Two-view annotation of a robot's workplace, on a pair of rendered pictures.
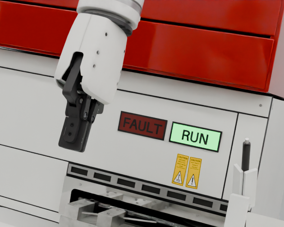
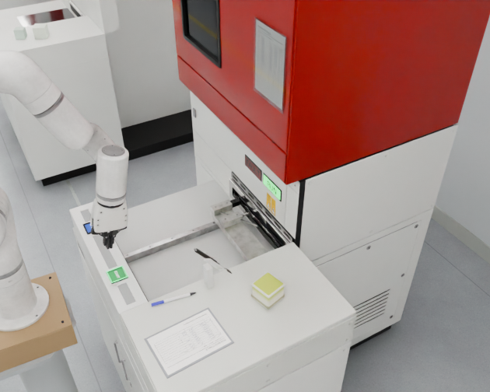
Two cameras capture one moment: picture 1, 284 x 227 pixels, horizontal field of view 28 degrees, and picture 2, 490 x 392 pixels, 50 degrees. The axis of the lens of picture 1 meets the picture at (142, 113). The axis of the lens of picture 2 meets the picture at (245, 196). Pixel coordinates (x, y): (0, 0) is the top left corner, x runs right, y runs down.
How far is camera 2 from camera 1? 1.43 m
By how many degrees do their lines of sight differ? 51
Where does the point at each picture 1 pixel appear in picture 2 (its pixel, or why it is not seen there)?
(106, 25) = (99, 209)
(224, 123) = (282, 187)
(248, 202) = (209, 271)
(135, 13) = (113, 202)
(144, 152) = (255, 183)
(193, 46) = (257, 139)
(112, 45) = (107, 214)
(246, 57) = (276, 159)
